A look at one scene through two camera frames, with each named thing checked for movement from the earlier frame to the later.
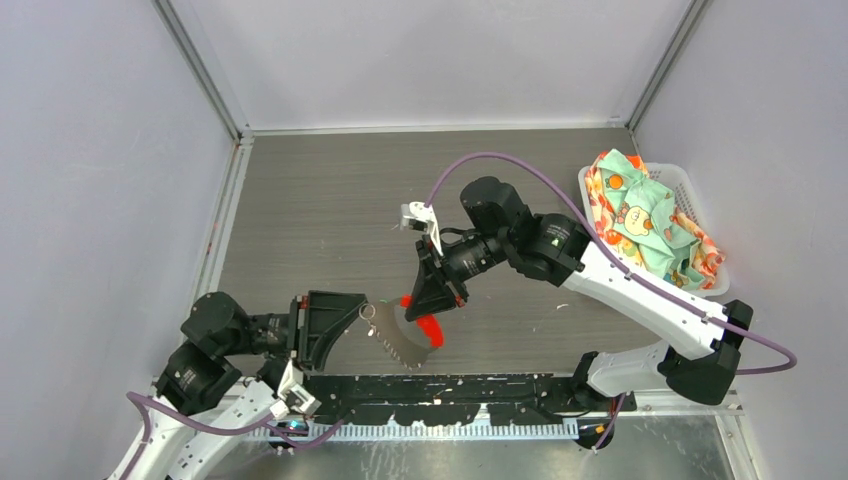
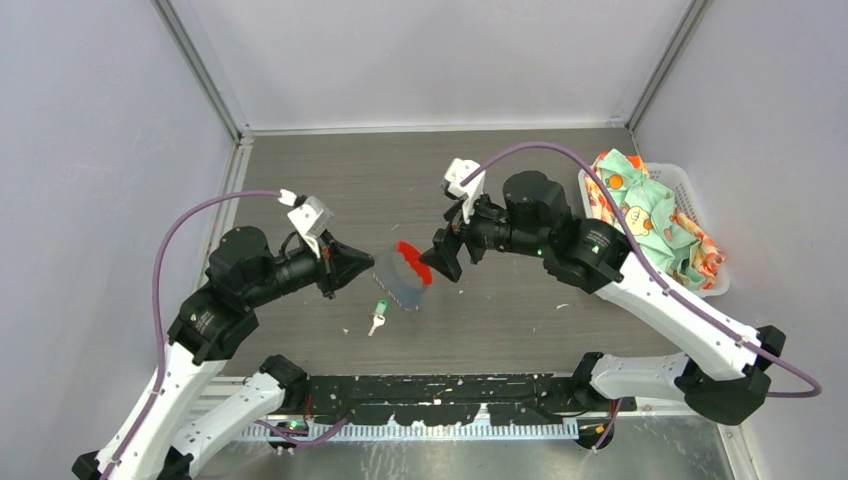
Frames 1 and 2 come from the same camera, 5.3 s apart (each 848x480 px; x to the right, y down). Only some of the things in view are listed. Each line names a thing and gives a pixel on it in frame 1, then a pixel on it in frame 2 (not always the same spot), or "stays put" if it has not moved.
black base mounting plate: (523, 399) stays put
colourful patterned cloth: (640, 223) stays put
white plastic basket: (686, 203) stays put
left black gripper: (314, 318) → (345, 264)
